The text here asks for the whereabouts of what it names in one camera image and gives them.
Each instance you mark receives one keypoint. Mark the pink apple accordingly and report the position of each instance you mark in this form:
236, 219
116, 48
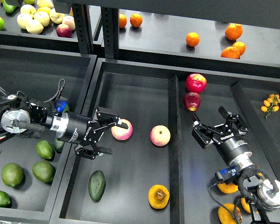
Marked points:
121, 133
160, 135

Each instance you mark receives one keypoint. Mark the orange cherry tomato cluster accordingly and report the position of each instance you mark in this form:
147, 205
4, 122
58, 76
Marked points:
270, 105

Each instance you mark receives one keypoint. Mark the green avocado middle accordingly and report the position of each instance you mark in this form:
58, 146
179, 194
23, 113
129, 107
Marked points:
45, 150

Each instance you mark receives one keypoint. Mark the pale yellow pear left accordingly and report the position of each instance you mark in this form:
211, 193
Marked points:
23, 19

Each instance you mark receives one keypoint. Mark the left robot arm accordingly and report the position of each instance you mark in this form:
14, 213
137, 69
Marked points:
21, 115

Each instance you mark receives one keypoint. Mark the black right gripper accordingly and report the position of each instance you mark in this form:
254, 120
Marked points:
232, 148

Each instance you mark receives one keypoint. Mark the black shelf post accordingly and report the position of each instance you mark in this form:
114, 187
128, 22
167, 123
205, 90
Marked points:
83, 28
110, 26

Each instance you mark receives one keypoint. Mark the dark red apple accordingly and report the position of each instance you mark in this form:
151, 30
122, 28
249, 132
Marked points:
192, 101

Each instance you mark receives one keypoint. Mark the black middle divided bin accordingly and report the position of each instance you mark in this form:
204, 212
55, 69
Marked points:
150, 95

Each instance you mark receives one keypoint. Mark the large orange top right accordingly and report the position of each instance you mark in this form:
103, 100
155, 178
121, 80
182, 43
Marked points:
233, 31

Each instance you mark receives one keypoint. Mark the red apple on shelf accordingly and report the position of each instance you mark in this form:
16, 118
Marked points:
63, 30

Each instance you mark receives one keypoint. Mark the orange on shelf left edge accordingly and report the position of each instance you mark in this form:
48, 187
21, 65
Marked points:
122, 21

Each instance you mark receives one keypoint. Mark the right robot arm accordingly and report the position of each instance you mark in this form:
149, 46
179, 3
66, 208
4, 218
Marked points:
260, 191

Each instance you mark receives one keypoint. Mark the pink apple right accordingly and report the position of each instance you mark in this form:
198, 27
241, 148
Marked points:
160, 135

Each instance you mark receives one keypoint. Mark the orange right front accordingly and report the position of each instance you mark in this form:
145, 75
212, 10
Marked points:
231, 52

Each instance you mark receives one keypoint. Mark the yellow lemon on shelf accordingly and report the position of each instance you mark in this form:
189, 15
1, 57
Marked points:
44, 9

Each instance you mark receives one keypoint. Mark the pale yellow pear middle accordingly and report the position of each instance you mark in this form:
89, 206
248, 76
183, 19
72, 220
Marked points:
43, 18

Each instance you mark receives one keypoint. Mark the yellow pear bottom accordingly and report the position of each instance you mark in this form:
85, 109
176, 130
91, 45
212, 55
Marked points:
227, 215

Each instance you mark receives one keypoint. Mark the dark avocado by wall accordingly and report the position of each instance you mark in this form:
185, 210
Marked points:
58, 145

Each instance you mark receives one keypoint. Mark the light green avocado large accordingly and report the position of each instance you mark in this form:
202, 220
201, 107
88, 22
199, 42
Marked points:
12, 174

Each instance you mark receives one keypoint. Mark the dark green avocado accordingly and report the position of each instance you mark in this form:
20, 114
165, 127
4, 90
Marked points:
96, 185

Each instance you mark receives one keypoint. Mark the pale yellow pear front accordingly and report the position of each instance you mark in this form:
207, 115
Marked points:
34, 27

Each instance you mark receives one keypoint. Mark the green avocado centre right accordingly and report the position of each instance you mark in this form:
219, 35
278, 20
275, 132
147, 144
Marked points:
44, 171

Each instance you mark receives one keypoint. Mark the green avocado upper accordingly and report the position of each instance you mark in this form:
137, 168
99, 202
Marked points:
66, 108

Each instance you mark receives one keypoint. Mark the bright red apple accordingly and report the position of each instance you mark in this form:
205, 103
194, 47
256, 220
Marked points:
196, 83

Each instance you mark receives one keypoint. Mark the orange right small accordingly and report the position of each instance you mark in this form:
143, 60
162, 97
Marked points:
240, 46

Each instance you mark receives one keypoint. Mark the yellow pear under arm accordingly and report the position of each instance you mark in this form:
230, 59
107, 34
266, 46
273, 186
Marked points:
245, 205

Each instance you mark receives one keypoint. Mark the orange on shelf middle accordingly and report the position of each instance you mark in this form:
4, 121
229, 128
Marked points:
192, 39

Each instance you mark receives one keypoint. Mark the black shelf post left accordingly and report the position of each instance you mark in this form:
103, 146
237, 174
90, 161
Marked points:
83, 28

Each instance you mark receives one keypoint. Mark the pink apple left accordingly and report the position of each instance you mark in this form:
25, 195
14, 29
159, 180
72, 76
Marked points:
121, 133

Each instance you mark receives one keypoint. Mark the black shelf post right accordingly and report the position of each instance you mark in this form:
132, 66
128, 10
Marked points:
110, 26

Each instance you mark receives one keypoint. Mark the pink peach on shelf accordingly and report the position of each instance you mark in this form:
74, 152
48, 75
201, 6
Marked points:
69, 20

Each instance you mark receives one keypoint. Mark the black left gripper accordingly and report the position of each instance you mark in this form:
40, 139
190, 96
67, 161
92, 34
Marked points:
85, 132

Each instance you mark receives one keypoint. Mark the yellow pear beside arm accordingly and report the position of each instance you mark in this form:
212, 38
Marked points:
228, 188

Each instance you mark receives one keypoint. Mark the pale yellow pear right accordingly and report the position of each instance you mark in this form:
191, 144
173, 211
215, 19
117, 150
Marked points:
56, 17

